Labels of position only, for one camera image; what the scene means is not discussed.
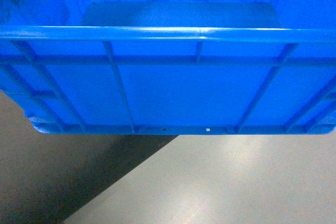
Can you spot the large blue plastic crate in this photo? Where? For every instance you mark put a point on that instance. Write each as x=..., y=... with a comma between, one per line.
x=171, y=67

